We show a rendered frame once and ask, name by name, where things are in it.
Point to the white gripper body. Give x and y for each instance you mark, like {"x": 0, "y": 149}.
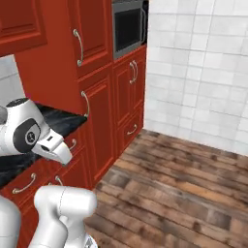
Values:
{"x": 59, "y": 153}

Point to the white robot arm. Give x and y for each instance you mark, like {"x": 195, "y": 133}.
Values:
{"x": 64, "y": 203}

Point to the red base cabinet door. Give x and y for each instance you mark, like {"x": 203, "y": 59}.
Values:
{"x": 76, "y": 171}

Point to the narrow red counter drawer front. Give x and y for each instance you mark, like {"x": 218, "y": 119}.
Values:
{"x": 79, "y": 137}

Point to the wide red counter drawer front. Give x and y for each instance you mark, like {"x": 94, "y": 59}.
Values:
{"x": 38, "y": 174}

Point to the long red tall cabinet door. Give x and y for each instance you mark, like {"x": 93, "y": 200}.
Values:
{"x": 101, "y": 129}

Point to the red cabinet door under microwave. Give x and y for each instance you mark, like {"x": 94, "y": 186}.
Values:
{"x": 122, "y": 93}
{"x": 140, "y": 80}

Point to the red tall cabinet body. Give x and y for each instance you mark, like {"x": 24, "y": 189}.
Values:
{"x": 48, "y": 64}

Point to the short red tall cabinet door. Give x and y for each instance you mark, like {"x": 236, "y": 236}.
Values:
{"x": 95, "y": 29}

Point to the red drawer front under doors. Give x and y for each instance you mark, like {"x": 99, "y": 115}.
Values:
{"x": 130, "y": 139}

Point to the grey built-in microwave oven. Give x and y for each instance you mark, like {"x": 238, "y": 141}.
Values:
{"x": 127, "y": 27}

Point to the red wall cabinet door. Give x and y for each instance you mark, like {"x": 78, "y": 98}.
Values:
{"x": 19, "y": 22}

